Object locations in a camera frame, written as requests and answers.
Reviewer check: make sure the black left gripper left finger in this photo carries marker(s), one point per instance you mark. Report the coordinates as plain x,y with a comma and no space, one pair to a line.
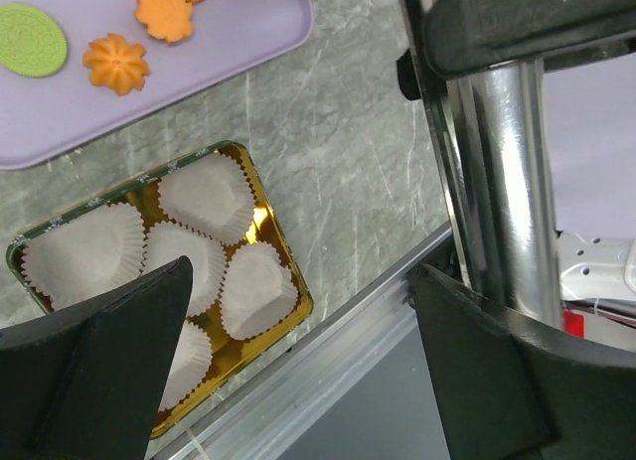
86,382

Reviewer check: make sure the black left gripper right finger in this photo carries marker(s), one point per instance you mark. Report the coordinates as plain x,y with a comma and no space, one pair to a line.
510,387

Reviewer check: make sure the metal tongs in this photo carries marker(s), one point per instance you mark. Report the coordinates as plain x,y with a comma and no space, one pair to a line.
479,67

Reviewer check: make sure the green round cookie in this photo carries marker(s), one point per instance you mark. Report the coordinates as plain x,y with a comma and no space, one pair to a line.
33,44

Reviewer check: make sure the orange maple leaf cookie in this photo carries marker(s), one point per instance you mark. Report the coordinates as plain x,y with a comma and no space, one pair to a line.
167,20

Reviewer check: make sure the white paper cup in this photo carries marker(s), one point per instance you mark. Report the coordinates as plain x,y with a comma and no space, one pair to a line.
212,196
88,256
192,359
168,241
258,291

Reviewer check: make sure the gold green cookie tin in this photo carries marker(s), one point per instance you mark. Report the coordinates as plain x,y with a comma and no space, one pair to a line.
230,356

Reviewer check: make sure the lavender plastic tray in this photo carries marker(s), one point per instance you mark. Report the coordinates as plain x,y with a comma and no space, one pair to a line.
42,118

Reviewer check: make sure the orange flower cookie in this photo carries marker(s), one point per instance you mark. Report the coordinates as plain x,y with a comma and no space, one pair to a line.
116,64

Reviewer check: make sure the aluminium frame rail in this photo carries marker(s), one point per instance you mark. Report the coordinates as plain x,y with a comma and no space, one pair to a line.
267,414

